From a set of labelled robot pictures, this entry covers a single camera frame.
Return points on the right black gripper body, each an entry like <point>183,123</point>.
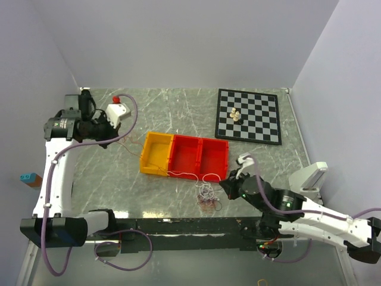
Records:
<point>236,190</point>

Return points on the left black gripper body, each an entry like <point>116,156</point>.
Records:
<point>100,129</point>

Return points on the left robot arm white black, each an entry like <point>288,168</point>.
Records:
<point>53,222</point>

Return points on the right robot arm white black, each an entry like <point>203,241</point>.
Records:
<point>288,213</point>

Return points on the black marker orange cap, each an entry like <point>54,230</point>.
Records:
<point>87,104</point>

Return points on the red bin right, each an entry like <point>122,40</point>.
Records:
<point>214,160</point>

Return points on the red bin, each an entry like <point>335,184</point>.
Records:
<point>214,160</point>
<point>184,159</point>

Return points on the white stand device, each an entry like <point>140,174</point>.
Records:
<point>309,180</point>

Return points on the yellow plastic bin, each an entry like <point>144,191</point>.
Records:
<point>155,154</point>

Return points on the red bin middle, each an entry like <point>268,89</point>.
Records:
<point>184,159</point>

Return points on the white chess piece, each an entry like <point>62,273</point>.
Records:
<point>236,116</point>
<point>233,112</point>

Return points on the black white chessboard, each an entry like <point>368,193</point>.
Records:
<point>259,111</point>

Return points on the blue orange toy block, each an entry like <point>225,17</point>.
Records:
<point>32,180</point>

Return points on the yellow rubber band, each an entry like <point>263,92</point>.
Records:
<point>262,282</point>

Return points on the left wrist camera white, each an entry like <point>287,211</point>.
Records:
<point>116,113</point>

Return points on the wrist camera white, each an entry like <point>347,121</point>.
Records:
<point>116,113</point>
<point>246,165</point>

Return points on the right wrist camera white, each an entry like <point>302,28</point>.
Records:
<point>246,165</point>

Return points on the aluminium rail frame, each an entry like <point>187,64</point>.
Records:
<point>188,252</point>

